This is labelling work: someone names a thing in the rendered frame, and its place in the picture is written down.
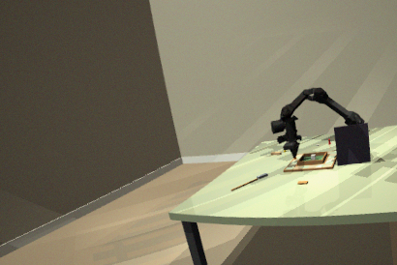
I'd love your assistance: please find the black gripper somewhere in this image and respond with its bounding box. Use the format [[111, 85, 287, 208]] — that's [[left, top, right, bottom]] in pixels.
[[283, 129, 302, 158]]

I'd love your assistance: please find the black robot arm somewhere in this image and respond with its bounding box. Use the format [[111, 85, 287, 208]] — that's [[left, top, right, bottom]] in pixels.
[[270, 88, 364, 144]]

